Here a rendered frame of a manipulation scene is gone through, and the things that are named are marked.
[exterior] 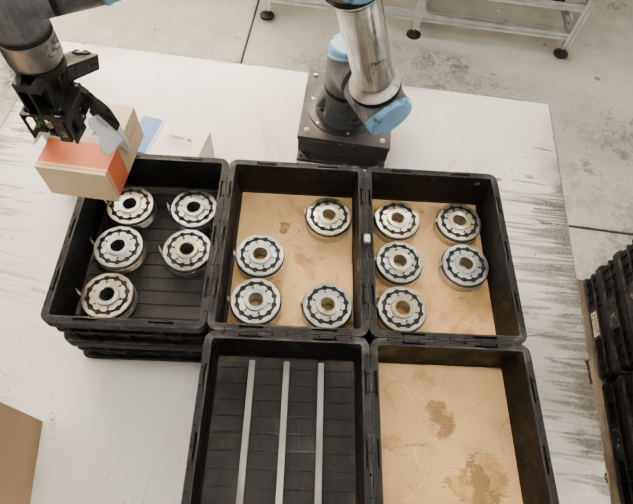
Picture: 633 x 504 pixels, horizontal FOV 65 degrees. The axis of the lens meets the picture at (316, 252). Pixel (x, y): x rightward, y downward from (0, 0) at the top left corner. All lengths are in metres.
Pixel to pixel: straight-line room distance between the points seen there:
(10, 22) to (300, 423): 0.76
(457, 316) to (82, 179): 0.77
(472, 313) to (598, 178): 1.70
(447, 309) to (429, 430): 0.26
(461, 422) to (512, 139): 0.91
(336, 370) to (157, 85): 1.05
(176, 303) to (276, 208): 0.32
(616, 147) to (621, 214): 0.41
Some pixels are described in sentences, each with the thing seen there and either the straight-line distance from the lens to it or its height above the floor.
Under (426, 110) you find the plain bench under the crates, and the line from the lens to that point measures 1.62.
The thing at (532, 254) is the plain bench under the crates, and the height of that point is 0.70.
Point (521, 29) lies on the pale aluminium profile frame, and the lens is 3.12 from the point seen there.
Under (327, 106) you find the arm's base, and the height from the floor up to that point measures 0.86.
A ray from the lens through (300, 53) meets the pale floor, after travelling 2.86.
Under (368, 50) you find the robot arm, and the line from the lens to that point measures 1.02.
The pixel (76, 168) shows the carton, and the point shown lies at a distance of 0.93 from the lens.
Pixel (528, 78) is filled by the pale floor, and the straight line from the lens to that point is 3.05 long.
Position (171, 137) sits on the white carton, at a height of 0.79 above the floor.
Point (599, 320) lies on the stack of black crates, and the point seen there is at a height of 0.20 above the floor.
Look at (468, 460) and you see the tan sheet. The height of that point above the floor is 0.83.
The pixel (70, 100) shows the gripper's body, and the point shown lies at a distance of 0.86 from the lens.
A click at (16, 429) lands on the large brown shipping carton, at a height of 0.80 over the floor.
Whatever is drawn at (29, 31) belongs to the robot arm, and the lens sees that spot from 0.78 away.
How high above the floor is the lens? 1.80
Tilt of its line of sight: 60 degrees down
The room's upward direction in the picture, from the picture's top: 7 degrees clockwise
